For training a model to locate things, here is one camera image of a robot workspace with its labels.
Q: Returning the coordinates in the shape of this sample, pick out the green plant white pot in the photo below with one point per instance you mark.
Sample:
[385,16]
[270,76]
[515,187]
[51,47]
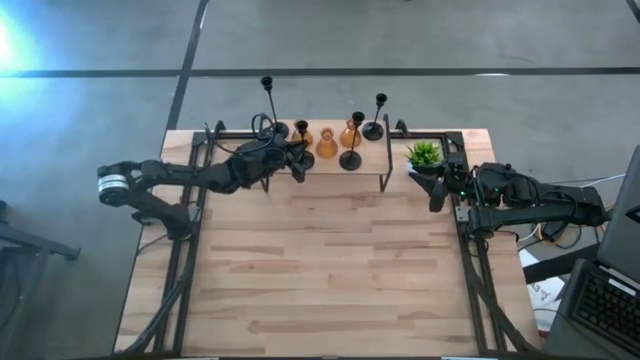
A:
[424,154]

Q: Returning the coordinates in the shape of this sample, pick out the white paper sheet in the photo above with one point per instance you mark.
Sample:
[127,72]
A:
[542,295]

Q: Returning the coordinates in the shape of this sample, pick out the black aluminium table frame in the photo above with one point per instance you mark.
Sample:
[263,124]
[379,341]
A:
[184,300]

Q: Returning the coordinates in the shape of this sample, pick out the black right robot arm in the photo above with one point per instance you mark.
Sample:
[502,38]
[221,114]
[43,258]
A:
[540,215]

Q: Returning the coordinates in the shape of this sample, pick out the black metal stand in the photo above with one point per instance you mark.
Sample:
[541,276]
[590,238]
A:
[40,245]

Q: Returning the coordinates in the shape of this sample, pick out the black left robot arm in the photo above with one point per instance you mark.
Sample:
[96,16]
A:
[165,172]

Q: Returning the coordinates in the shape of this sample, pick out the black metal candlestick holder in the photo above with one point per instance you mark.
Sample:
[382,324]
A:
[281,130]
[372,131]
[350,161]
[302,126]

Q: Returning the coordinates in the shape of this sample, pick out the silver metal bracket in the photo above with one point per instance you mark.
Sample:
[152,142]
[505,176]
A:
[462,214]

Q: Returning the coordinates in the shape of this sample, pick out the amber glass candlestick holder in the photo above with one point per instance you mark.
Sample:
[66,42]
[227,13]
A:
[326,149]
[309,139]
[346,140]

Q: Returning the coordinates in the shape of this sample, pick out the wooden shelf black metal frame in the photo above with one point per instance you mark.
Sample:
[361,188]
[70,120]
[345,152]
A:
[370,157]

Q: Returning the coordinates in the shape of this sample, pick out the grey laptop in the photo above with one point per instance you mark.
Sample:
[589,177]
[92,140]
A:
[615,225]

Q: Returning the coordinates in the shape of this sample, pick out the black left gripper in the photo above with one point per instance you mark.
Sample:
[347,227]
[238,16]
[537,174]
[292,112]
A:
[255,167]

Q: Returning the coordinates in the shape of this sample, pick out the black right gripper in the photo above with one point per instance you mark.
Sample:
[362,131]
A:
[457,180]

